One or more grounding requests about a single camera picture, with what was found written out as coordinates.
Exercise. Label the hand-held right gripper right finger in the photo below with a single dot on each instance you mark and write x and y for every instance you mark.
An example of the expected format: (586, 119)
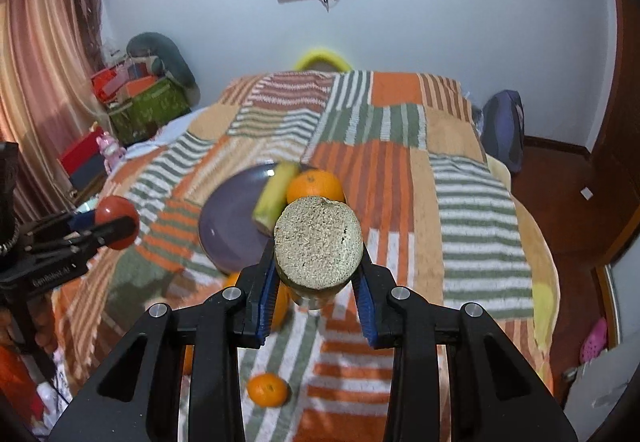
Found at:
(364, 308)

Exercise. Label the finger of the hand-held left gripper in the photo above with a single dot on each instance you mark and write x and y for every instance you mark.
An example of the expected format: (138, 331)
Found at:
(80, 221)
(116, 228)

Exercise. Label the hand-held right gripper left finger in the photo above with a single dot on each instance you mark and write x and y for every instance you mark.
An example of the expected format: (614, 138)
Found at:
(265, 308)

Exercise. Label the red tomato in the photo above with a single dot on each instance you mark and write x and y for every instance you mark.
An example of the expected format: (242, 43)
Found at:
(112, 212)

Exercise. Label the purple plate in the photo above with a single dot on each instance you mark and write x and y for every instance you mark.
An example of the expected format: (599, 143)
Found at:
(231, 222)

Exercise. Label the yellow-green banana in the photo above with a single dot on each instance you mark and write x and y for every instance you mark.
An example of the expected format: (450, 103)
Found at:
(274, 197)

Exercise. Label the large orange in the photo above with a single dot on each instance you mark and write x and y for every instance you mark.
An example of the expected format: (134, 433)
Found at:
(315, 186)

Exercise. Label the small orange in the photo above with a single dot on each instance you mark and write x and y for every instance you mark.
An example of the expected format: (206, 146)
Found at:
(268, 391)
(280, 308)

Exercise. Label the red flat box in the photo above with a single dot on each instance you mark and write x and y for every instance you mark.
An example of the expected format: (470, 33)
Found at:
(82, 154)

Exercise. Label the pink toy figure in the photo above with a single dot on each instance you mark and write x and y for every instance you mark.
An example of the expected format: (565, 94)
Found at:
(111, 152)

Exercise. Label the orange cloth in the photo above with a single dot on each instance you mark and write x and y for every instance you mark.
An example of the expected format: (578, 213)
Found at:
(15, 372)

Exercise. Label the green storage bag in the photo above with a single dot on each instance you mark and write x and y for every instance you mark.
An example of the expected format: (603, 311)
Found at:
(150, 111)

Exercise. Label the striped patchwork blanket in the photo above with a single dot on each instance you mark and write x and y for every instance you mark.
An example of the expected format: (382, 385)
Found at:
(450, 202)

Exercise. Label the orange boxes pile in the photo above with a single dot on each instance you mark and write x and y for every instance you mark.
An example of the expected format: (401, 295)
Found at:
(122, 81)

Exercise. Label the pink striped curtain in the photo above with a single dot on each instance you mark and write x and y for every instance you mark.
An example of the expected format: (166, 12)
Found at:
(45, 51)

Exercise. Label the grey neck pillow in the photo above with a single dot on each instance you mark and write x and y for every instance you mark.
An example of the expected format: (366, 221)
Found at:
(172, 54)

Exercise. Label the blue backpack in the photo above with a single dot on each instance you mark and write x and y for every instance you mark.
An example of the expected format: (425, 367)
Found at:
(502, 126)

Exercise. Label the pink clog shoe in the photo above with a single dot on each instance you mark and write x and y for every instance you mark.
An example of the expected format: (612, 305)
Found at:
(595, 339)

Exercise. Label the white board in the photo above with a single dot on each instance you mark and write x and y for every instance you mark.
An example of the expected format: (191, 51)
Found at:
(607, 384)

